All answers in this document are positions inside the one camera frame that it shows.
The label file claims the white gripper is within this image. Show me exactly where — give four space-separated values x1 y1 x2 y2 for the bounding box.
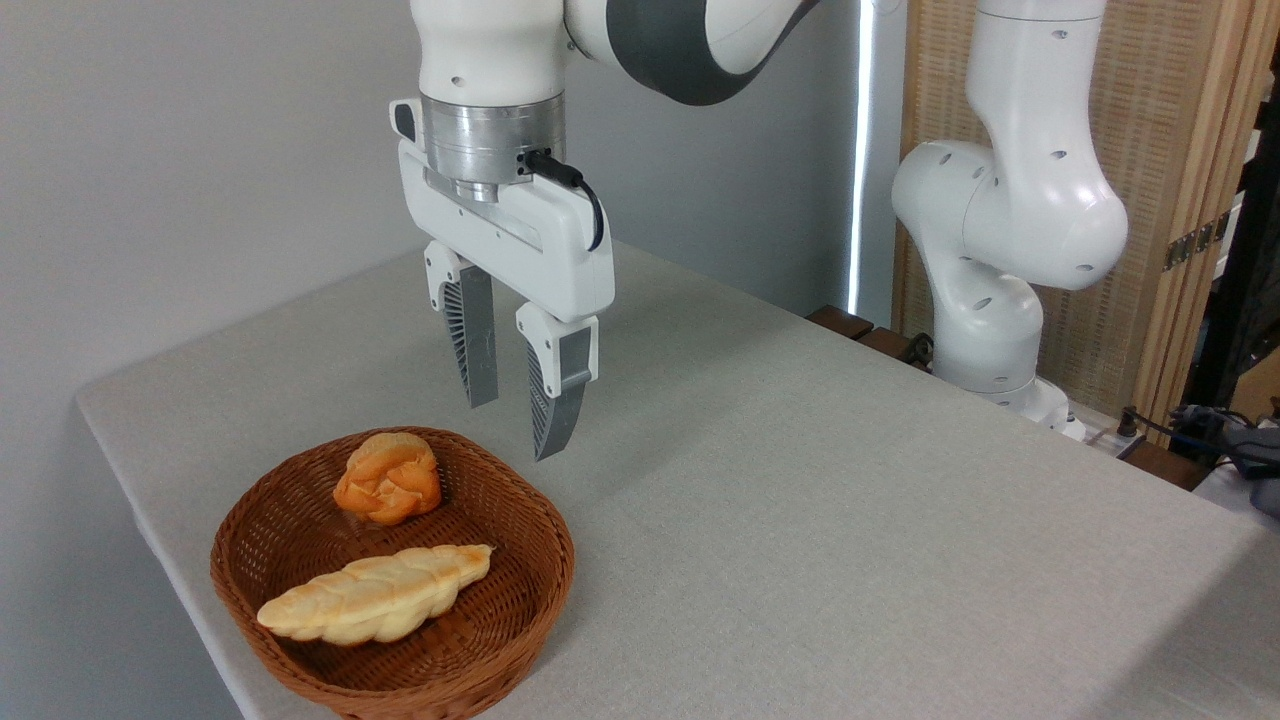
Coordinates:
389 97 617 463

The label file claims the long braided bread loaf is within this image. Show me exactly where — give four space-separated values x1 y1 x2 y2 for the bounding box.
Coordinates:
256 543 495 647

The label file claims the round orange bread roll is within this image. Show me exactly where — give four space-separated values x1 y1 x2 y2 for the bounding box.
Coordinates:
332 431 444 527

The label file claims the brown wicker basket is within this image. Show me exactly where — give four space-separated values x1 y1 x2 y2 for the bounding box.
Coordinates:
210 427 577 720

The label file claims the dark wooden block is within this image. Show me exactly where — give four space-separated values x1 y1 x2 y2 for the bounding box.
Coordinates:
1118 438 1213 492
858 327 933 373
805 304 877 342

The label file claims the brass screen hinge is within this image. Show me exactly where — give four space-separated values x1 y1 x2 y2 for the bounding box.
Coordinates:
1162 211 1232 272

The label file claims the woven wooden folding screen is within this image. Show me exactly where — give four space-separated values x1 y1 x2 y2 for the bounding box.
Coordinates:
892 0 1280 433

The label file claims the black metal stand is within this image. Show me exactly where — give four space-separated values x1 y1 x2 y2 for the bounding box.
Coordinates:
1183 55 1280 411

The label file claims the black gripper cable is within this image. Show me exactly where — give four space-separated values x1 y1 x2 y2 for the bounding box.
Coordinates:
519 149 607 253

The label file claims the black cables and adapter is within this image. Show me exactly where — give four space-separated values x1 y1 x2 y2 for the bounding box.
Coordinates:
1113 397 1280 518

